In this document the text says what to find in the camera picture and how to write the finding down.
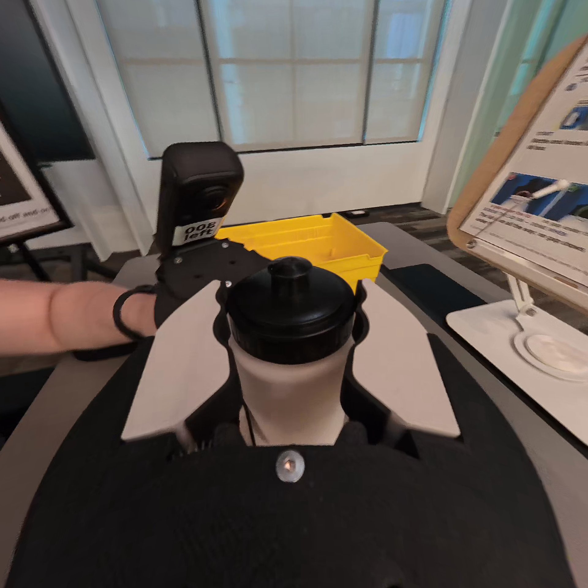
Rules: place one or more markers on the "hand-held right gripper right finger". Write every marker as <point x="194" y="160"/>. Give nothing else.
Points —
<point x="404" y="372"/>

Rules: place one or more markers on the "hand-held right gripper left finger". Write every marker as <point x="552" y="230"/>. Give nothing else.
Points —
<point x="179" y="377"/>

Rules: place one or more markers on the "white plastic bottle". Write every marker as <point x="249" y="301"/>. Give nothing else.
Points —
<point x="294" y="395"/>

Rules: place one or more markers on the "yellow plastic bin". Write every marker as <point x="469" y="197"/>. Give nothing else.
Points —
<point x="312" y="239"/>

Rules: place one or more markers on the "black bottle lid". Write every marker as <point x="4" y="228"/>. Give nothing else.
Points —
<point x="289" y="312"/>

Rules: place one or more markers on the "person's left forearm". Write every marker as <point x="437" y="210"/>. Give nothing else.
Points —
<point x="55" y="315"/>

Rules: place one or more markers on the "person's left hand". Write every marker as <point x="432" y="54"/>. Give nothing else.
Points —
<point x="140" y="314"/>

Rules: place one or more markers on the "black textured pad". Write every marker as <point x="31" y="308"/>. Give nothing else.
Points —
<point x="101" y="351"/>

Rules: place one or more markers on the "black wristband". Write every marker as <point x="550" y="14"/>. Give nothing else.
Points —
<point x="118" y="312"/>

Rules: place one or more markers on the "small black floor object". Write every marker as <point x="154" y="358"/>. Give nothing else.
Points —
<point x="357" y="213"/>

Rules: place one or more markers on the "sign on black easel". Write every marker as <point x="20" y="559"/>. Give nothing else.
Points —
<point x="23" y="193"/>

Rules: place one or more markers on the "wooden edged instruction board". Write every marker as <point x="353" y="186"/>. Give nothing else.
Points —
<point x="533" y="184"/>

